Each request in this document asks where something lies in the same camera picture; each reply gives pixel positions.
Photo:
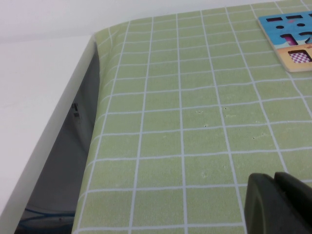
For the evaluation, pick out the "blue wooden puzzle board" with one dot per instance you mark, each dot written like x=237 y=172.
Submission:
x=269 y=28

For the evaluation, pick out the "white side table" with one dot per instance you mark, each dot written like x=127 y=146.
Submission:
x=36 y=97

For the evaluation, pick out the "green checkered tablecloth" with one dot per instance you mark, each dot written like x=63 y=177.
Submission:
x=182 y=122

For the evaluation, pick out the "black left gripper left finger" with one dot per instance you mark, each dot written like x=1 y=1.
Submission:
x=263 y=214

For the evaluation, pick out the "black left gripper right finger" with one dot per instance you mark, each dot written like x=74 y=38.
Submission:
x=297 y=192

